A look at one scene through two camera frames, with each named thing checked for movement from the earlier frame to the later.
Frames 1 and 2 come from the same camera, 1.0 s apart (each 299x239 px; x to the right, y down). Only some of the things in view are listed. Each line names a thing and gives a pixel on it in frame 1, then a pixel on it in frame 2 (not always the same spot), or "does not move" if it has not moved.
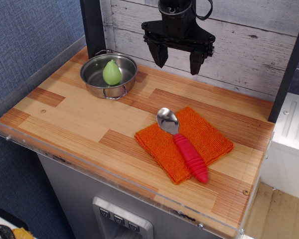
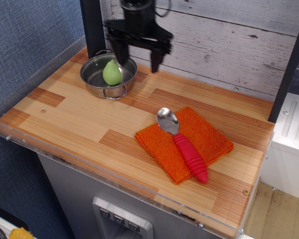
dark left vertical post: (93, 26) does not move
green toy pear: (111, 73) does not move
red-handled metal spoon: (168, 120) does not move
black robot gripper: (179, 28) -> (138, 28)
